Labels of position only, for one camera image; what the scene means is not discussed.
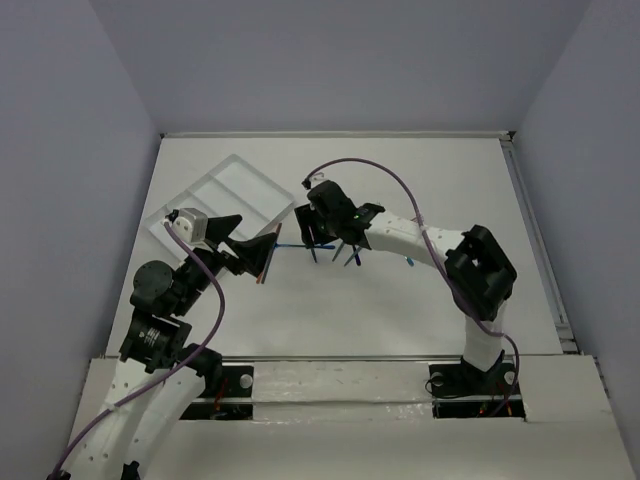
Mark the orange chopstick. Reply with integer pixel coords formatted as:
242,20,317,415
256,223,282,284

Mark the white divided utensil tray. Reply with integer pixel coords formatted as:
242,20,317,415
142,154,295,259

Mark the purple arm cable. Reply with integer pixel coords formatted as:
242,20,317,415
47,219,226,480
304,157,522,416

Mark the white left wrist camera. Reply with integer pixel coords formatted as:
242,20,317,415
163,207,208,245

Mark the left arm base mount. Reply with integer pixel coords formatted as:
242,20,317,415
180,363,254,421

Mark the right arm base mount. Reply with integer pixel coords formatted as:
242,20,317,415
425,362,526,419

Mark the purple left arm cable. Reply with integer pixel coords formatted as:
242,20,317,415
47,219,226,480

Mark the blue knife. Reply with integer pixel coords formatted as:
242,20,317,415
343,246,356,267

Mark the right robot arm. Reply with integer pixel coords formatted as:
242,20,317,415
295,180,517,392

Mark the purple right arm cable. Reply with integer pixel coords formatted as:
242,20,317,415
304,157,522,416

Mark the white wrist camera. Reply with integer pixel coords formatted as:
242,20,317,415
301,171,328,191
163,207,208,245

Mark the blue metal fork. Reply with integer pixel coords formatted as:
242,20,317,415
275,243,336,250

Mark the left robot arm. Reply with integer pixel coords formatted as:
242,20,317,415
49,208,277,479

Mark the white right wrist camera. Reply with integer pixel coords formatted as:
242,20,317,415
301,171,328,191

